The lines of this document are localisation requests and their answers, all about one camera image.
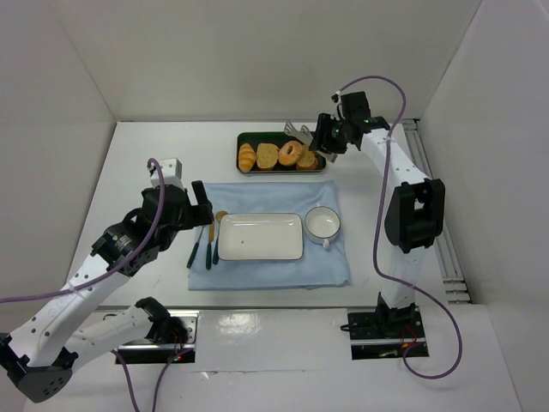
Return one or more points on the metal tongs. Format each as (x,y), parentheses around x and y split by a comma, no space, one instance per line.
(303,134)

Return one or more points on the white rectangular plate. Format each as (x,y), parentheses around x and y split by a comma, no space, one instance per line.
(261,237)

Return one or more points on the white two-handled soup cup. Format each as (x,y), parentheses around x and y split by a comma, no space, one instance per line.
(322,225)

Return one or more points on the bagel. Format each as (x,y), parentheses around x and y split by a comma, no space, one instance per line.
(290,153)

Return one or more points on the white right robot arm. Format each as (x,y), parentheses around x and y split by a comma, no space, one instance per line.
(410,212)

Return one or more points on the croissant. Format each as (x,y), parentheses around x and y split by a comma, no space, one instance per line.
(246,158)

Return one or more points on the aluminium rail frame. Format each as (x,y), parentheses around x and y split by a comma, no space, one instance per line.
(453,279)

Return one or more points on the gold fork teal handle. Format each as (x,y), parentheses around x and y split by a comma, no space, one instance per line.
(215,258)

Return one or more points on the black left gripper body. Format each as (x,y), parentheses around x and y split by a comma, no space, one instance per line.
(201,208)

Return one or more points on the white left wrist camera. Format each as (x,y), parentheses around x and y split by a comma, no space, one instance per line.
(172,170)

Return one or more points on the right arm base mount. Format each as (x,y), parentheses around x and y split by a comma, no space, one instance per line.
(384,333)

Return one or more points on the bread slice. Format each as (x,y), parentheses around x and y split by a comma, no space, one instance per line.
(308,159)
(267,156)

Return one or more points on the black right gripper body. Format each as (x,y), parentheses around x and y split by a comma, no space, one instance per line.
(322,134)

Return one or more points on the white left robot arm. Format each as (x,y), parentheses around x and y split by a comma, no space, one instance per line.
(41,356)

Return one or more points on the gold spoon teal handle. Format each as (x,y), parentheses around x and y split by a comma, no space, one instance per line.
(211,232)

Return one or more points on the knife with teal handle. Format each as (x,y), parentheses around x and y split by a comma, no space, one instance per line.
(193,253)

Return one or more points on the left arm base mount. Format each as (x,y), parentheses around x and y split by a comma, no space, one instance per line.
(177,339)

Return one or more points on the light blue cloth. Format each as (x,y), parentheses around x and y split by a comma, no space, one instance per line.
(317,268)

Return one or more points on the left bread slice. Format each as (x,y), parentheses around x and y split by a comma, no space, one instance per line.
(267,156)

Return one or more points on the right bread slice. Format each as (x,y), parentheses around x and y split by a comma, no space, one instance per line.
(308,159)

